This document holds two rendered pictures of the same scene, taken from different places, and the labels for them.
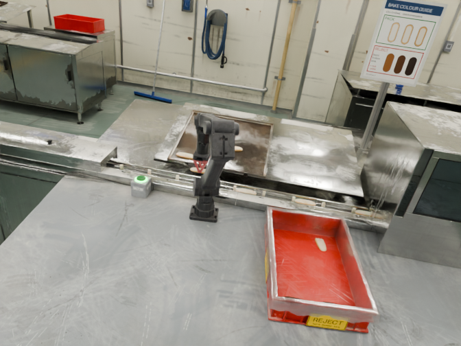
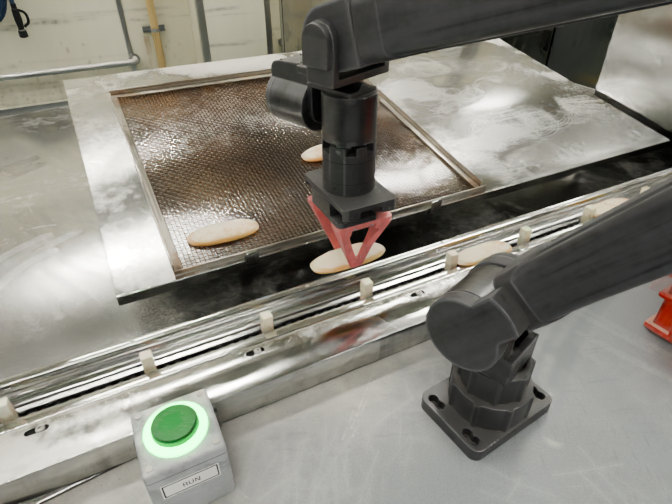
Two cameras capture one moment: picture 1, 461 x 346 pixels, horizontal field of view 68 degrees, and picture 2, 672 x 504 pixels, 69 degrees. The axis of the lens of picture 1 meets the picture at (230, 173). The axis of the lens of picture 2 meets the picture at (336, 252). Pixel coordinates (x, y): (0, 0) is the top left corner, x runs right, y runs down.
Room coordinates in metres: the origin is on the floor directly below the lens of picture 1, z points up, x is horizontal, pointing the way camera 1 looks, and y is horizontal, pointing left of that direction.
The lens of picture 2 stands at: (0.98, 0.41, 1.27)
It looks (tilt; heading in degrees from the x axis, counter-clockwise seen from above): 36 degrees down; 328
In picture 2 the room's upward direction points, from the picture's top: straight up
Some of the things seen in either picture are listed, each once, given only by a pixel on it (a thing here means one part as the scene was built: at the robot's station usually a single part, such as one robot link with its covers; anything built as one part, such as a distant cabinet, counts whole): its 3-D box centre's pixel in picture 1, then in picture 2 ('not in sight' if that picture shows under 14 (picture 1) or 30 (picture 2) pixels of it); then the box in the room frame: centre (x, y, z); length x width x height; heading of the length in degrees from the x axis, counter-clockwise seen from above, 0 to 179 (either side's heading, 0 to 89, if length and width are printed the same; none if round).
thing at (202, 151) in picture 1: (202, 147); (348, 169); (1.38, 0.14, 1.04); 0.10 x 0.07 x 0.07; 175
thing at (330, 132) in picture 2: (203, 134); (344, 112); (1.39, 0.14, 1.10); 0.07 x 0.06 x 0.07; 15
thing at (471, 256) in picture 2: (245, 191); (483, 251); (1.36, -0.09, 0.86); 0.10 x 0.04 x 0.01; 85
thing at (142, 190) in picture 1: (141, 189); (186, 461); (1.28, 0.39, 0.84); 0.08 x 0.08 x 0.11; 85
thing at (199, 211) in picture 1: (204, 207); (491, 382); (1.18, 0.09, 0.86); 0.12 x 0.09 x 0.08; 91
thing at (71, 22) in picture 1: (79, 22); not in sight; (4.62, 2.18, 0.93); 0.51 x 0.36 x 0.13; 89
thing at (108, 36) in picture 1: (84, 62); not in sight; (4.62, 2.18, 0.44); 0.70 x 0.55 x 0.87; 85
